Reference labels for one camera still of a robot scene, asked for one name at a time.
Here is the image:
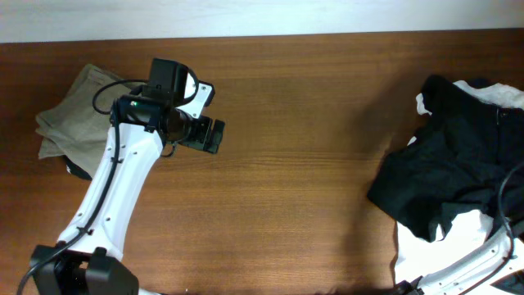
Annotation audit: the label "folded khaki shorts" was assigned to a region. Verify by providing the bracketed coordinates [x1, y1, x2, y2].
[36, 64, 140, 177]

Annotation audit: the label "white t-shirt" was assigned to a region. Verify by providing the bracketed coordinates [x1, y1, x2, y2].
[394, 80, 523, 283]

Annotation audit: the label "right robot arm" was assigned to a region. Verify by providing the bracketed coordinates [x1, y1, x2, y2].
[390, 229, 523, 295]

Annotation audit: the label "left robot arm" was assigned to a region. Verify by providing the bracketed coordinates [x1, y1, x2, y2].
[21, 95, 225, 295]

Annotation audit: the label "dark garment under khaki shorts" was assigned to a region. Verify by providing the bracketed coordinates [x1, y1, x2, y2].
[62, 156, 92, 181]

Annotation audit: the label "black shorts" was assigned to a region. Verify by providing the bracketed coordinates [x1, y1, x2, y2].
[368, 75, 523, 242]

